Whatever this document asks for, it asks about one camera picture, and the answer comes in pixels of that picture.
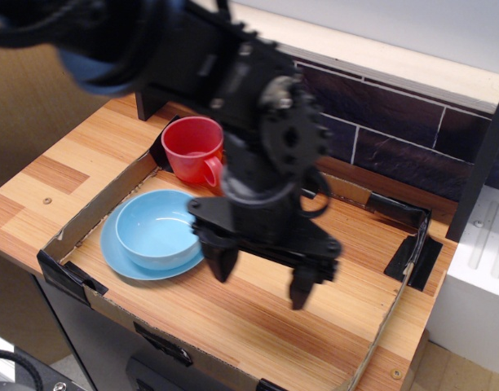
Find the cardboard tray border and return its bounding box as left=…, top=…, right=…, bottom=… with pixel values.
left=38, top=151, right=439, bottom=390

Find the light blue plate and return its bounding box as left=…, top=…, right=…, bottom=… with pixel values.
left=100, top=202, right=203, bottom=280

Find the black braided cable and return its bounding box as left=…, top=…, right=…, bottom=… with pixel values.
left=0, top=351, right=46, bottom=391

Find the white block with rails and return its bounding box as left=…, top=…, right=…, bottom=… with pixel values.
left=426, top=187, right=499, bottom=373

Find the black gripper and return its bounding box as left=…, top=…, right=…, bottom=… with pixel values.
left=188, top=196, right=341, bottom=310

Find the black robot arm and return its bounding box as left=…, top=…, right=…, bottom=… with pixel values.
left=0, top=1, right=341, bottom=310

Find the red plastic cup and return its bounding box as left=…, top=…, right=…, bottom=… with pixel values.
left=161, top=116, right=224, bottom=187

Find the dark brick backsplash shelf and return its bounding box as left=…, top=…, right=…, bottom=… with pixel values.
left=135, top=0, right=499, bottom=241

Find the light blue bowl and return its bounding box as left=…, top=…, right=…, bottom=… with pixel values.
left=114, top=190, right=202, bottom=271

